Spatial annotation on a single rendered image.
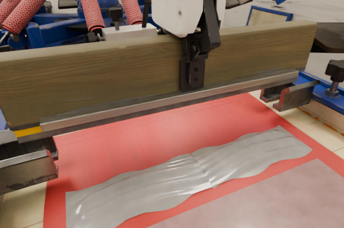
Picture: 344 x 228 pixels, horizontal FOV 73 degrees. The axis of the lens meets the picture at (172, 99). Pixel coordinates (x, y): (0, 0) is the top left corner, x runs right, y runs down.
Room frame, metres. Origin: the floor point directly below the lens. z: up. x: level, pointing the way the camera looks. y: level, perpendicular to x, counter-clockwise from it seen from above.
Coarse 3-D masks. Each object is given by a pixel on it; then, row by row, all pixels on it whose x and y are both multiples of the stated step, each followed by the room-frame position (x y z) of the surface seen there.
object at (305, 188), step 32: (192, 128) 0.33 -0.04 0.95; (224, 128) 0.33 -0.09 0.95; (256, 128) 0.33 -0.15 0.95; (288, 128) 0.33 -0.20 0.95; (288, 160) 0.25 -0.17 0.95; (320, 160) 0.25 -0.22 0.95; (224, 192) 0.20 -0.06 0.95; (256, 192) 0.20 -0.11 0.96; (288, 192) 0.20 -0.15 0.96; (320, 192) 0.19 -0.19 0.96; (256, 224) 0.15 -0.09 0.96; (288, 224) 0.15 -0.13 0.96; (320, 224) 0.15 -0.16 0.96
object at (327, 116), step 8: (312, 104) 0.37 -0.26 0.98; (320, 104) 0.35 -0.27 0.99; (312, 112) 0.36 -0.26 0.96; (320, 112) 0.35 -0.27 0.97; (328, 112) 0.34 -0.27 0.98; (336, 112) 0.32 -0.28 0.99; (320, 120) 0.34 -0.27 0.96; (328, 120) 0.33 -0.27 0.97; (336, 120) 0.32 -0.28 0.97; (8, 128) 0.30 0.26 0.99; (336, 128) 0.32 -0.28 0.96; (0, 200) 0.19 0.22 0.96; (0, 208) 0.18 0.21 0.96
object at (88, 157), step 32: (96, 128) 0.34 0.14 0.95; (128, 128) 0.34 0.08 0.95; (160, 128) 0.34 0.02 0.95; (64, 160) 0.26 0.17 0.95; (96, 160) 0.26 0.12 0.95; (128, 160) 0.26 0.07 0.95; (160, 160) 0.26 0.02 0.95; (64, 192) 0.20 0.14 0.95; (64, 224) 0.16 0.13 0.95; (128, 224) 0.16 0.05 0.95; (160, 224) 0.16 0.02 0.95; (192, 224) 0.16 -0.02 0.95; (224, 224) 0.16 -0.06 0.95
